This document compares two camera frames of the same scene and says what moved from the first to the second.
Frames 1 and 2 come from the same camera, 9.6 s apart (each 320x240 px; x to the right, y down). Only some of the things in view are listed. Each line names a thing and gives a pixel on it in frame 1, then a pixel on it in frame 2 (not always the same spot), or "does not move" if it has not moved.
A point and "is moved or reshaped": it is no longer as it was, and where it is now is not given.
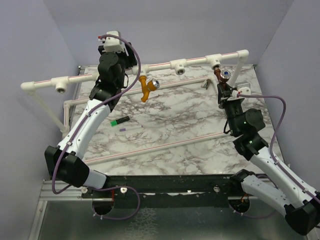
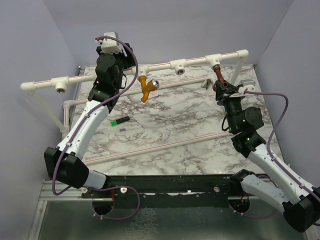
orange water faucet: x=152 y=85 does not move
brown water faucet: x=223 y=76 is moved or reshaped
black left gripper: x=131 y=60 does not move
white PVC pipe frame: x=60 y=84 does not move
